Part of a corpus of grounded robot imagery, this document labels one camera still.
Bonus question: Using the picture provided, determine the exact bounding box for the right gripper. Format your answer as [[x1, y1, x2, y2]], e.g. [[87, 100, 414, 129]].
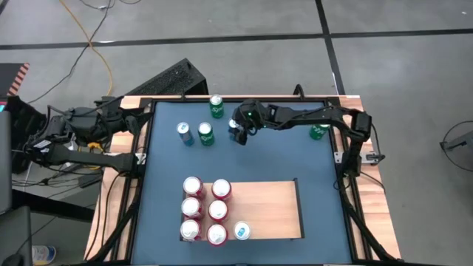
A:
[[232, 99, 268, 146]]

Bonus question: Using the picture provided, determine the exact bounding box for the blue table mat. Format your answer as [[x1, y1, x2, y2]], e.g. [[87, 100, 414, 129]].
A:
[[131, 100, 354, 265]]

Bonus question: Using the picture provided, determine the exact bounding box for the black plastic crate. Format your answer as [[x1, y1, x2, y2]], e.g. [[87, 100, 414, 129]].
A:
[[5, 95, 49, 175]]

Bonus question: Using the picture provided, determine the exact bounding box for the orange black striped board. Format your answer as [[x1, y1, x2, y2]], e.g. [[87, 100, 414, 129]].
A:
[[0, 62, 30, 98]]

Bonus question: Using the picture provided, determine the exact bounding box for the black floor cable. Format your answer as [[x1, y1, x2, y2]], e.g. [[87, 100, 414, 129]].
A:
[[26, 0, 112, 105]]

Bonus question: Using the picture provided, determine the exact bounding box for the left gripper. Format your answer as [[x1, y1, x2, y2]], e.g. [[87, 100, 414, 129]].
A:
[[100, 109, 154, 136]]

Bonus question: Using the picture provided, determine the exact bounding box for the wooden board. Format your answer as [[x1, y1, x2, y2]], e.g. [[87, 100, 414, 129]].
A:
[[180, 180, 306, 243]]

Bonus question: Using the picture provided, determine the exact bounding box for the white blue yellow packet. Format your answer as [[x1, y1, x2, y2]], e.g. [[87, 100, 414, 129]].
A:
[[31, 245, 57, 266]]

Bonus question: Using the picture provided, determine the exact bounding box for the yellow floor cable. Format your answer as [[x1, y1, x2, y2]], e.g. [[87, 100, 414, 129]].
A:
[[58, 0, 114, 97]]

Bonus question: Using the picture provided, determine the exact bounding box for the grey cabinet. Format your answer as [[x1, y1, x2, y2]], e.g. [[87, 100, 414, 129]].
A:
[[0, 110, 14, 216]]

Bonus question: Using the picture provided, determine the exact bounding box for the blue silver Red Bull can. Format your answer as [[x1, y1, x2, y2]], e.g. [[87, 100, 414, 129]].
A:
[[233, 220, 253, 241], [175, 121, 195, 147], [228, 117, 241, 143]]

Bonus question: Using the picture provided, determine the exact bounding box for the red Coca-Cola can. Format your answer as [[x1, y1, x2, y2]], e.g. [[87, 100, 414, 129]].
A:
[[182, 175, 206, 200], [179, 218, 203, 243], [180, 197, 204, 222]]

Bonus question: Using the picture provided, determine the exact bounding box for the black perforated computer case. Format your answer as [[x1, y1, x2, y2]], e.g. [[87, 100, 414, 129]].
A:
[[125, 58, 210, 98]]

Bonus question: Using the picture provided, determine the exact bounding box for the green Sprite can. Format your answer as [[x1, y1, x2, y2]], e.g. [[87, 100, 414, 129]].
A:
[[208, 94, 225, 120], [197, 121, 216, 147], [308, 124, 331, 141]]

